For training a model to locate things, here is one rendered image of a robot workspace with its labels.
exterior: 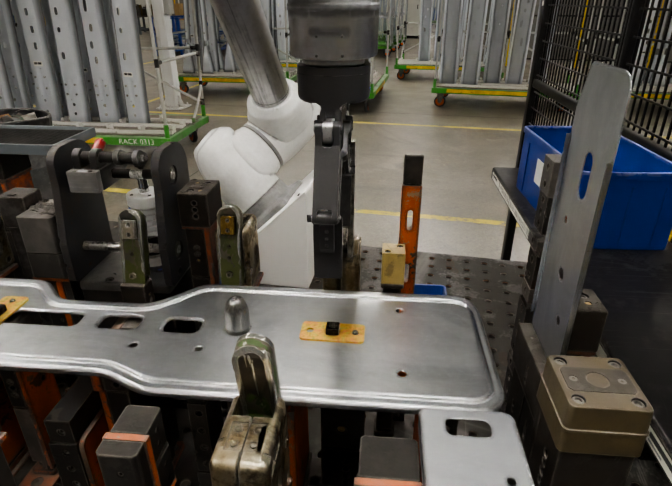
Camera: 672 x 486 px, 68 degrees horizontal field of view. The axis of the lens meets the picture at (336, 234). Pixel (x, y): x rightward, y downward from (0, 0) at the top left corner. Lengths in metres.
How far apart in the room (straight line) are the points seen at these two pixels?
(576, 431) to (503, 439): 0.07
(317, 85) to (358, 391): 0.33
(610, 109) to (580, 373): 0.26
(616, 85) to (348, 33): 0.25
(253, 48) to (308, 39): 0.72
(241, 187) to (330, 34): 0.89
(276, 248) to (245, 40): 0.50
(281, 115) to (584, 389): 1.01
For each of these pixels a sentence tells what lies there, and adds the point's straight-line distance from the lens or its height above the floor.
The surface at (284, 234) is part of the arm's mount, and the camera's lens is 1.27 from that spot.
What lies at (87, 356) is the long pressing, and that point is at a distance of 0.70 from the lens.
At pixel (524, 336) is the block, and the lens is 0.70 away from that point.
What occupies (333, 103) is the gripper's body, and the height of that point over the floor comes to 1.30.
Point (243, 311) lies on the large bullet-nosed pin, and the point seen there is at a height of 1.03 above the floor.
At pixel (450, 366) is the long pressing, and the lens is 0.63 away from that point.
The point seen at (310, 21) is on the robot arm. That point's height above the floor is 1.38.
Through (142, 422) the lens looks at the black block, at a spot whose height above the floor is 0.99.
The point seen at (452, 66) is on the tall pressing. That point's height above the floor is 0.53.
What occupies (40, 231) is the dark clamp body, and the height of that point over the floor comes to 1.05.
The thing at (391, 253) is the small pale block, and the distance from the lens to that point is 0.72.
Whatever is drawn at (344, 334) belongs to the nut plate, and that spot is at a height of 1.00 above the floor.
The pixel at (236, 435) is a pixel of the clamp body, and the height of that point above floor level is 1.04.
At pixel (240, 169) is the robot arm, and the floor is 0.99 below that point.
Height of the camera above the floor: 1.40
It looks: 25 degrees down
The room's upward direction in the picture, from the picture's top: straight up
